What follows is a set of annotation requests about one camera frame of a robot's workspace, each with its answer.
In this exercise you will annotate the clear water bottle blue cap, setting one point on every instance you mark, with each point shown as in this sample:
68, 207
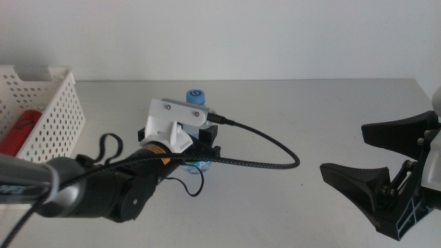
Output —
195, 97

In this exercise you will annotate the red cola can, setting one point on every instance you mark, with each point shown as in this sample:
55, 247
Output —
19, 132

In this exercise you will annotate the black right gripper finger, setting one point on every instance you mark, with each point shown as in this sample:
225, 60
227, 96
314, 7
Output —
358, 182
403, 132

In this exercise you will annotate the white perforated plastic basket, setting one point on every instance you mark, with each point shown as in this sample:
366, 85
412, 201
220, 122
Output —
62, 113

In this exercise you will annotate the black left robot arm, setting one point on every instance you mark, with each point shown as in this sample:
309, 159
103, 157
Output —
103, 186

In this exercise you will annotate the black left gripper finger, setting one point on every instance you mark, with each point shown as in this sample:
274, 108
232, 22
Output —
208, 132
142, 135

